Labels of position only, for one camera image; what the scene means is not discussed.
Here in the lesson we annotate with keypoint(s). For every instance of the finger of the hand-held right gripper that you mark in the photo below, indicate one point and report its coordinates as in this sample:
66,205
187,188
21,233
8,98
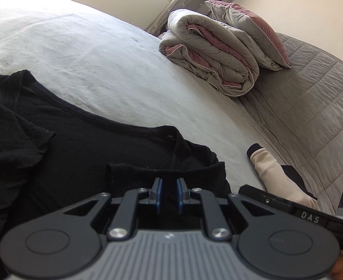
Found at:
264,199

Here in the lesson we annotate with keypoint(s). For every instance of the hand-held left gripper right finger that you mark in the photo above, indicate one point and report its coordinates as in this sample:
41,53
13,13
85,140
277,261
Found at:
179,194

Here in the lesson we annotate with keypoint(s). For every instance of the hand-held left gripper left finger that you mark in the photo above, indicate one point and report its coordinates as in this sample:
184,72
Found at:
159,194

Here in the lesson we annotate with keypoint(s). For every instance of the black t-shirt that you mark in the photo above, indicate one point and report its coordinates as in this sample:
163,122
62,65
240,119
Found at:
57,157

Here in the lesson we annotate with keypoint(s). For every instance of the person's right hand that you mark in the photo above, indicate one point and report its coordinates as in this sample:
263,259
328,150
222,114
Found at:
341,267

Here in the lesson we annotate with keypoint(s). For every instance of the folded beige and black garment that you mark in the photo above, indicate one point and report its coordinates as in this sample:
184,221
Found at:
273,178

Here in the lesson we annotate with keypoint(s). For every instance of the grey quilted bed cover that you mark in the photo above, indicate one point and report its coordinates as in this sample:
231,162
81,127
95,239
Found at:
311,108

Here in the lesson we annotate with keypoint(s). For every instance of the folded grey pink comforter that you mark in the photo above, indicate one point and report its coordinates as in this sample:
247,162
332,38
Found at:
215,55

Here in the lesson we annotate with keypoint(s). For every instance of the grey pink pillow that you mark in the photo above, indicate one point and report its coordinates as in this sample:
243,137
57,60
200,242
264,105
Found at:
253,29

